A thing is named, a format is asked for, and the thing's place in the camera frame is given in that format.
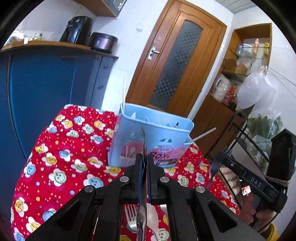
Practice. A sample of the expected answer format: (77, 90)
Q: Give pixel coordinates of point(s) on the small steel fork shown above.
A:
(131, 217)

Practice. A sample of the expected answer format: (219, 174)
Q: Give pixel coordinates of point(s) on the wooden door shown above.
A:
(188, 39)

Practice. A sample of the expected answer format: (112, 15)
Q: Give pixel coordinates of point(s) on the light blue utensil box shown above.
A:
(166, 136)

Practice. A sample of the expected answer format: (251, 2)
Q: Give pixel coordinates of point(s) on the dark rice cooker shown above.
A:
(102, 42)

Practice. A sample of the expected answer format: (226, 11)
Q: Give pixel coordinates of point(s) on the blue base cabinet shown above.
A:
(36, 82)

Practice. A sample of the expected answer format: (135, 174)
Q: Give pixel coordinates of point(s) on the black air fryer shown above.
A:
(78, 30)

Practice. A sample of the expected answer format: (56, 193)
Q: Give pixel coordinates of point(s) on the cream plastic spoon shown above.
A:
(152, 220)

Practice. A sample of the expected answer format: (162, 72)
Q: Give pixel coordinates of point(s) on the red smiley tablecloth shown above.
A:
(71, 153)

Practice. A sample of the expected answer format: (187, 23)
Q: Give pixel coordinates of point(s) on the wooden shelf unit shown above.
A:
(249, 46)

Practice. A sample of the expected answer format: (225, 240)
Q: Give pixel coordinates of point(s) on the steel table knife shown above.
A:
(142, 208)

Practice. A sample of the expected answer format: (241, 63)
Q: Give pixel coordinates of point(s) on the bag of green vegetables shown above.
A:
(261, 130)

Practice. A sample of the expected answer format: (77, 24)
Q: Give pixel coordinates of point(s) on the door handle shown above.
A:
(153, 50)

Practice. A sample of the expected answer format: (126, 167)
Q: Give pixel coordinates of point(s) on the yellow sleeve forearm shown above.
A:
(271, 233)

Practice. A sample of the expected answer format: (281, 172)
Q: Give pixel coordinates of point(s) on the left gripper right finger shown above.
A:
(194, 214)

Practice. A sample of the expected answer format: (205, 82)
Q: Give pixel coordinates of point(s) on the black wire rack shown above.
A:
(248, 154)

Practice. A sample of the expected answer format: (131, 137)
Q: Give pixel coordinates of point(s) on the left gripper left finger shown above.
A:
(94, 213)

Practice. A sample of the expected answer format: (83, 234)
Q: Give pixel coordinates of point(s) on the person's right hand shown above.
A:
(248, 212)

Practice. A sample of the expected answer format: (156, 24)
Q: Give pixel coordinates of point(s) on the white plastic bag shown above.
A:
(257, 90)

